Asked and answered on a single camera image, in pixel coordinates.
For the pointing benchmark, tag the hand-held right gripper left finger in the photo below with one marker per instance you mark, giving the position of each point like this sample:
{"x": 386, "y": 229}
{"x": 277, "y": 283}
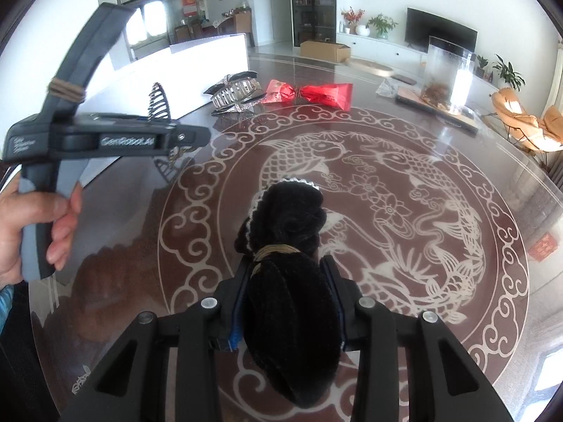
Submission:
{"x": 234, "y": 329}

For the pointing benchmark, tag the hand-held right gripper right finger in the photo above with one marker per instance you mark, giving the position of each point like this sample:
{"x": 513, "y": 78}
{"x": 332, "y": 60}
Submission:
{"x": 347, "y": 312}

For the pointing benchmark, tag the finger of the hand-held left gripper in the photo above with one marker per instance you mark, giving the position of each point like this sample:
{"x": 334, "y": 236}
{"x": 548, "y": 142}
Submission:
{"x": 184, "y": 137}

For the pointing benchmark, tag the black comb hair clip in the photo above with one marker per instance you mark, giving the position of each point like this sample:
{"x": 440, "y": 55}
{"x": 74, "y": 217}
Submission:
{"x": 160, "y": 103}

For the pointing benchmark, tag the pair of black socks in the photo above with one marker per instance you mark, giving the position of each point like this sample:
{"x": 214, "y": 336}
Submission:
{"x": 286, "y": 316}

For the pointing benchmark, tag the tan rubber band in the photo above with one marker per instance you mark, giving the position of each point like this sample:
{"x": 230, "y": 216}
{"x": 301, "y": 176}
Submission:
{"x": 66, "y": 90}
{"x": 272, "y": 249}
{"x": 300, "y": 92}

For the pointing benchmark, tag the person's left hand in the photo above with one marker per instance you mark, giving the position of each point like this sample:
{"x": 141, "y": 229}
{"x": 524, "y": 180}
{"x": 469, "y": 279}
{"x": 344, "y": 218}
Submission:
{"x": 11, "y": 237}

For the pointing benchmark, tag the rhinestone hair clip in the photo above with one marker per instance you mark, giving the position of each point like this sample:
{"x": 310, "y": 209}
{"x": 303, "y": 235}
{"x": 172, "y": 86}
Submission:
{"x": 239, "y": 106}

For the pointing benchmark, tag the silver claw hair clip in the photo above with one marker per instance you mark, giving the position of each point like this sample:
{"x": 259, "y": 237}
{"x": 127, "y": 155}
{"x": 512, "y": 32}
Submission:
{"x": 233, "y": 94}

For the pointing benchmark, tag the white board panel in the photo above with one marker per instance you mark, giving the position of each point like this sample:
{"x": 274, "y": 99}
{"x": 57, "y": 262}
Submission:
{"x": 198, "y": 52}

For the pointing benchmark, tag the pink red snack packet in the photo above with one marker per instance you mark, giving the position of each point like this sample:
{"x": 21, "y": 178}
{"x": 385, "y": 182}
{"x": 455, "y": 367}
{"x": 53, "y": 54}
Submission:
{"x": 279, "y": 91}

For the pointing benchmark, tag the red poster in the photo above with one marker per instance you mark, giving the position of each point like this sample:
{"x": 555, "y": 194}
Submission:
{"x": 189, "y": 5}

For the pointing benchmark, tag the plastic water bottle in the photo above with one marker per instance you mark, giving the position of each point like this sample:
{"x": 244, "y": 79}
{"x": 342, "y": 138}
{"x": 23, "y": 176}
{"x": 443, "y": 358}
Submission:
{"x": 243, "y": 2}

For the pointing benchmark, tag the bright red snack packet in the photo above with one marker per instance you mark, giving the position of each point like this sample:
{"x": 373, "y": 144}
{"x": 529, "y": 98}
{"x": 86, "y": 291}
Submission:
{"x": 330, "y": 94}

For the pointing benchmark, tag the cardboard box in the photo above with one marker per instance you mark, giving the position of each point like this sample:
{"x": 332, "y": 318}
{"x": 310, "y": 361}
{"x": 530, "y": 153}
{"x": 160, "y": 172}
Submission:
{"x": 323, "y": 50}

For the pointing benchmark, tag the dark display cabinet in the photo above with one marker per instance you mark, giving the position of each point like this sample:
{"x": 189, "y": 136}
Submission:
{"x": 312, "y": 4}

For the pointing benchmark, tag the beige round rug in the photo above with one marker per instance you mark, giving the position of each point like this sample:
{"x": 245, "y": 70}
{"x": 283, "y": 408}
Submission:
{"x": 371, "y": 66}

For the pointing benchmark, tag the red flower arrangement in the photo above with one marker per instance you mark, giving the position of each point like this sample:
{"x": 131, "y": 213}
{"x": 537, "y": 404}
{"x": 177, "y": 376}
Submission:
{"x": 352, "y": 16}

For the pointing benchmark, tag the red square sticker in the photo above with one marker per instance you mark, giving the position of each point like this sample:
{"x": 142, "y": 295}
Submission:
{"x": 543, "y": 247}

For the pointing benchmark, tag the white round vase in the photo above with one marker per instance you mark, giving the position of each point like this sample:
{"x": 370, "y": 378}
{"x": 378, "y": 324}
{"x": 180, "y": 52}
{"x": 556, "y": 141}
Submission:
{"x": 362, "y": 30}

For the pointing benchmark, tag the white television cabinet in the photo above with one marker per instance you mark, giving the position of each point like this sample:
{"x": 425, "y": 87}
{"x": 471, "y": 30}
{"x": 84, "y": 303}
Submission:
{"x": 374, "y": 48}

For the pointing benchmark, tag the clear plastic bag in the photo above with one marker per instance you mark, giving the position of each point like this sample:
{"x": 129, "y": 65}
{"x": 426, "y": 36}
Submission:
{"x": 388, "y": 87}

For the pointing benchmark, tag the person's dark clothing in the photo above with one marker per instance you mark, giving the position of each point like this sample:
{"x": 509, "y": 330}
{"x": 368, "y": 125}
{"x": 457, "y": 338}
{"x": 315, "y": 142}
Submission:
{"x": 26, "y": 382}

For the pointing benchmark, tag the wooden tray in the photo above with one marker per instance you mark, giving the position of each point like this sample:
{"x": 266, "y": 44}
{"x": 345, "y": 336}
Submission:
{"x": 413, "y": 101}

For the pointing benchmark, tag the leafy green potted plant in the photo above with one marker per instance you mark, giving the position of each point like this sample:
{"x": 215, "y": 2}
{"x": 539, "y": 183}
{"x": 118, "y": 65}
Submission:
{"x": 381, "y": 24}

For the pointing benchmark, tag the orange lounge chair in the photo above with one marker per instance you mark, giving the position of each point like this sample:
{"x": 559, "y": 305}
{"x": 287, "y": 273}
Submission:
{"x": 519, "y": 118}

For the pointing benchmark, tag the clear glass jar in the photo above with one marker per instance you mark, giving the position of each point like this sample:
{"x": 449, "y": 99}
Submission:
{"x": 440, "y": 66}

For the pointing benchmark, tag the black television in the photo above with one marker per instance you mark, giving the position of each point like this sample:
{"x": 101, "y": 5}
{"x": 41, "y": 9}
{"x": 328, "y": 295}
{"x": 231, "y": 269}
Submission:
{"x": 440, "y": 26}

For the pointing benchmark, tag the small potted plant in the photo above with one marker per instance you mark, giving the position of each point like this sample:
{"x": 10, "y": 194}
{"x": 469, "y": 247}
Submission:
{"x": 482, "y": 66}

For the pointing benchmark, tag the large potted plant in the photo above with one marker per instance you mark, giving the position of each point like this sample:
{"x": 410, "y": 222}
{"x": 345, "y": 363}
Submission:
{"x": 509, "y": 72}

